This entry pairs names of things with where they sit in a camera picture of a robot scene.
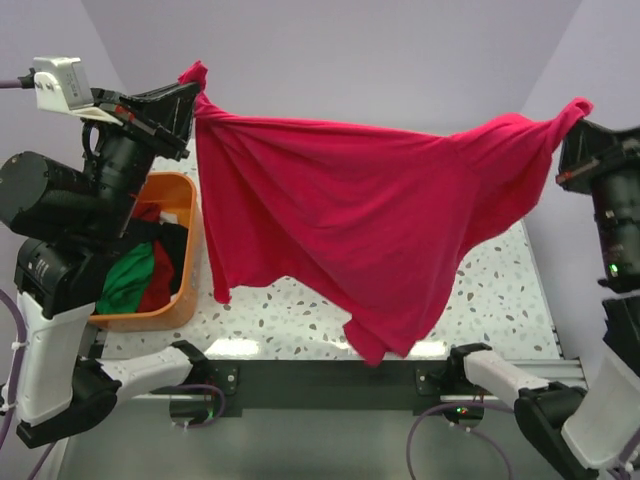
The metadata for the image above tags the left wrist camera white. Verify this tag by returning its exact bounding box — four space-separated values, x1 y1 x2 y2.
32 56 94 113

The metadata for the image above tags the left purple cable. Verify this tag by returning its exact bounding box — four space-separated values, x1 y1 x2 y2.
0 77 226 480

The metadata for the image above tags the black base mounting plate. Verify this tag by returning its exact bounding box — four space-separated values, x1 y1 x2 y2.
149 358 501 419

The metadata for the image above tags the orange plastic bin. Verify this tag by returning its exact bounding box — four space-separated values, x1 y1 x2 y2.
90 172 203 332

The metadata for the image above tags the pink red t shirt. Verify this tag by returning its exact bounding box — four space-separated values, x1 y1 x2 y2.
194 93 593 366

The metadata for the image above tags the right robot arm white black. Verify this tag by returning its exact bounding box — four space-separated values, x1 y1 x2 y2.
442 120 639 479

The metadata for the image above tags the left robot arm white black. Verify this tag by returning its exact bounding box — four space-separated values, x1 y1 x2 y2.
1 82 207 448

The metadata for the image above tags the white cloth in bin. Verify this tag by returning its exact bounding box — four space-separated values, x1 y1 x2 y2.
158 211 179 224

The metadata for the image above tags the dark red t shirt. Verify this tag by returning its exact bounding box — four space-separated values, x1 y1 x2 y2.
133 202 175 313

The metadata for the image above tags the green t shirt in bin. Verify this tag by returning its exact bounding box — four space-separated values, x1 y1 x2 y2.
96 242 155 315

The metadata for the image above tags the black t shirt in bin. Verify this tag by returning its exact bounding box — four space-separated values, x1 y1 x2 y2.
114 219 188 294

